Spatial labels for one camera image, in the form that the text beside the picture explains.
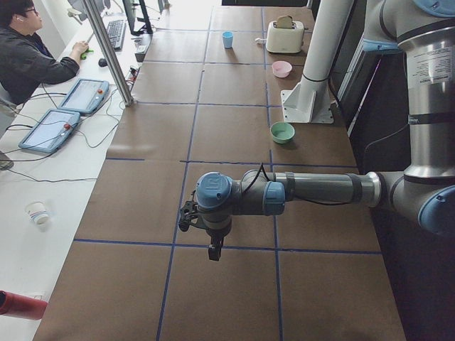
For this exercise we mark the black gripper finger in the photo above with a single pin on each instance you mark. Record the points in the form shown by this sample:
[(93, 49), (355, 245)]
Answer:
[(214, 252)]

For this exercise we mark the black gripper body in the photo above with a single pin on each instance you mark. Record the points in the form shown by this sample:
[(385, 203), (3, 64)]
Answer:
[(215, 235)]

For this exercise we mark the light blue plastic cup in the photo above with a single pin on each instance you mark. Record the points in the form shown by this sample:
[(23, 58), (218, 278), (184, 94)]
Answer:
[(227, 38)]

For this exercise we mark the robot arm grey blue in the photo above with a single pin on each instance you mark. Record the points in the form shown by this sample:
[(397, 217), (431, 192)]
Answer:
[(423, 192)]

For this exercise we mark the green plastic bowl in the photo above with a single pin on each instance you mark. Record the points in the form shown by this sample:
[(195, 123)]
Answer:
[(282, 132)]

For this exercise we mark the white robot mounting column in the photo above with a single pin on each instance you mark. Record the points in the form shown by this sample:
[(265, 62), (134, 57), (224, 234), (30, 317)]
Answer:
[(309, 101)]

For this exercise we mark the pink plastic bowl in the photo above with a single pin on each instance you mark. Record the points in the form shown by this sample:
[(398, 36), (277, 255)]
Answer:
[(281, 68)]

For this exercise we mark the white paper cup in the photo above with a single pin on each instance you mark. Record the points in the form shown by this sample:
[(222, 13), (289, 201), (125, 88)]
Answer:
[(37, 212)]

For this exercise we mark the upper blue teach pendant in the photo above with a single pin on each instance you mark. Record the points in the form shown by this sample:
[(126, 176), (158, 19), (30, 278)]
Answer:
[(85, 96)]

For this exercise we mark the blue teach pendant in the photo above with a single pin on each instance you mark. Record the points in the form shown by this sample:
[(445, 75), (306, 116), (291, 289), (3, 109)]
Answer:
[(85, 96), (51, 131)]

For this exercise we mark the lower blue teach pendant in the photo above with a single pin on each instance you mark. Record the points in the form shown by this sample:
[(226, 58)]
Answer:
[(51, 131)]

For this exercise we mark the black computer mouse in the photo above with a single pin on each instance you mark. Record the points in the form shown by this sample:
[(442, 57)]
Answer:
[(102, 62)]

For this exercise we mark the cream toaster with bread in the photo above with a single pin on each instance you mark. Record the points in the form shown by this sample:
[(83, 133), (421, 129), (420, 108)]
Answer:
[(285, 35)]

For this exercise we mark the red bottle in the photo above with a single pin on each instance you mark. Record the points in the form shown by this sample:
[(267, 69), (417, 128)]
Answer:
[(18, 306)]

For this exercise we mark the black keyboard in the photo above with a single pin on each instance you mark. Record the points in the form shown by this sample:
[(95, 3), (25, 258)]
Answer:
[(116, 31)]

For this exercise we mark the black computer monitor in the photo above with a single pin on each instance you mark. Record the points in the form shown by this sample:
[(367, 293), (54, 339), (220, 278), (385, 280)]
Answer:
[(137, 17)]

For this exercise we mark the seated person in black jacket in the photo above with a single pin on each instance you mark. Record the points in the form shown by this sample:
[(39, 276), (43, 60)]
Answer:
[(26, 63)]

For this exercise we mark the aluminium frame post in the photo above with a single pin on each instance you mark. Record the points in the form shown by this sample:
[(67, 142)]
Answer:
[(100, 33)]

